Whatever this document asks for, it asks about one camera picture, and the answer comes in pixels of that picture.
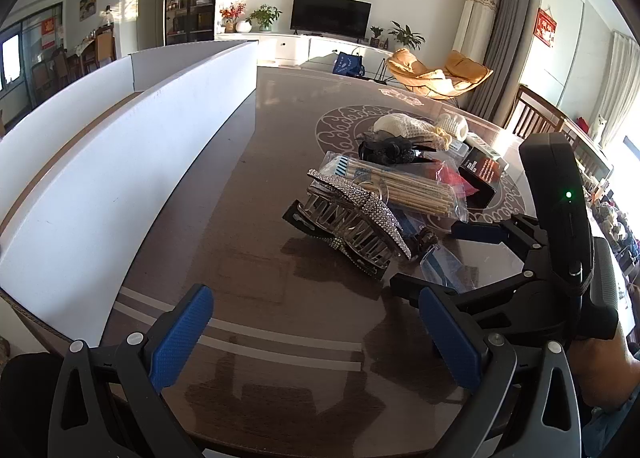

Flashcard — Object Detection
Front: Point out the black printed carton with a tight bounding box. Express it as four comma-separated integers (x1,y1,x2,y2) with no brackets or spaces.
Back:
457,145,510,211

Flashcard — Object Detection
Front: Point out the glass sliding door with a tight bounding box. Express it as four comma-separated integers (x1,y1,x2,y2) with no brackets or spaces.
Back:
0,3,66,114

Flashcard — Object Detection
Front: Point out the blue shopping bag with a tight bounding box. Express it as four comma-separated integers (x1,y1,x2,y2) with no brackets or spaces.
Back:
332,51,368,78

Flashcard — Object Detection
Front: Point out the broad-leaf potted plant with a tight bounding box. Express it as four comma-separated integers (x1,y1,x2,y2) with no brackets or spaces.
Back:
387,21,426,52

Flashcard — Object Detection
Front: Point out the pack of bamboo skewers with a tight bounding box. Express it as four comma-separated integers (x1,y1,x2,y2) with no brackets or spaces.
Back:
317,151,469,224

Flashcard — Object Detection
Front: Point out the white television cabinet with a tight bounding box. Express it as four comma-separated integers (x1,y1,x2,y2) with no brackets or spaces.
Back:
215,31,396,76

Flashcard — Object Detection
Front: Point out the covered standing air conditioner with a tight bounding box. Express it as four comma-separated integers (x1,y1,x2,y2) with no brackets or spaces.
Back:
452,0,501,59

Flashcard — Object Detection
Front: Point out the red flower bouquet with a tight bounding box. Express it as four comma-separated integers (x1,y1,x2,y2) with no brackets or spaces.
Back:
220,2,247,34

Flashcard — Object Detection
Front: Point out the person's right forearm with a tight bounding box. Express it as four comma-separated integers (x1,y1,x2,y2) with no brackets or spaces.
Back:
582,398,640,458

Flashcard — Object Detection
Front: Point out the rhinestone hair claw clip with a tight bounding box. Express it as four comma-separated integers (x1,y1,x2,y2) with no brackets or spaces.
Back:
284,169,412,281

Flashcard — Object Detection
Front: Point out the white door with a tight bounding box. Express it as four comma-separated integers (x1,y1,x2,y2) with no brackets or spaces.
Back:
137,0,166,50

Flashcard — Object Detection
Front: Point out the clear plastic bag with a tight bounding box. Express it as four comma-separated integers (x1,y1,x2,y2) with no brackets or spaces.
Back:
400,218,483,295

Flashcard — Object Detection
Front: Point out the black mesh hair bow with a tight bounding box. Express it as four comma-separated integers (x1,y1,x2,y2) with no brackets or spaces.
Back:
357,131,451,166

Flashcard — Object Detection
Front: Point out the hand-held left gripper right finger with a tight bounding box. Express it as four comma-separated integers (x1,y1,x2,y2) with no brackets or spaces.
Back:
419,287,583,458

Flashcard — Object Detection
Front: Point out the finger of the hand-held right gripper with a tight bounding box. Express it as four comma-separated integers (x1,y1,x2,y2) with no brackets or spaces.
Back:
450,214,546,264
389,271,531,324

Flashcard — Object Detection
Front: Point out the person's right hand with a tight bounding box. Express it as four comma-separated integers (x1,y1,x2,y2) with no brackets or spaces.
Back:
570,333,638,411

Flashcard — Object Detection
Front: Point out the cluttered sideboard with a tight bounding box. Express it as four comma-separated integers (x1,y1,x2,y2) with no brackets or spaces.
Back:
565,123,640,289

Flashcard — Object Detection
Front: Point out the green potted plant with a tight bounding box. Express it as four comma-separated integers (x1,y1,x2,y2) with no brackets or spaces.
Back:
245,4,282,33

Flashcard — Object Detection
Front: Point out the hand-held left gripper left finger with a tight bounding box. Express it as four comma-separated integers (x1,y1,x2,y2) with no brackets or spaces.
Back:
47,284,216,458

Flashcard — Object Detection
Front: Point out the red packet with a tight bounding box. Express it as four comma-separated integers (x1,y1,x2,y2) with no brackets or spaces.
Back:
430,161,468,199

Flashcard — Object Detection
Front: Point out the black television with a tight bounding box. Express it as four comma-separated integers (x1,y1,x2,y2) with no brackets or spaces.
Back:
290,0,372,42

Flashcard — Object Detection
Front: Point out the red wall hanging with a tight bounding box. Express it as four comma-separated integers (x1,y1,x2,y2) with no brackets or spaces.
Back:
536,7,558,48

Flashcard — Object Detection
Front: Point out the wooden dining chair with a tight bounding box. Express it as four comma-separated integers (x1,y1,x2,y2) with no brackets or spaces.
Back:
95,23,118,62

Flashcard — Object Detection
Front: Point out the grey curtain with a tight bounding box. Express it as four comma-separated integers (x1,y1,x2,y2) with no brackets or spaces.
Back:
467,0,546,124

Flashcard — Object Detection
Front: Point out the orange lounge chair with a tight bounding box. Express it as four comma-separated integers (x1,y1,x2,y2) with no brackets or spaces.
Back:
386,48,493,100

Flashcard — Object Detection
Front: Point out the wooden slatted chair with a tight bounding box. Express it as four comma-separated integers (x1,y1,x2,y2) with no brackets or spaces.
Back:
505,83,571,141

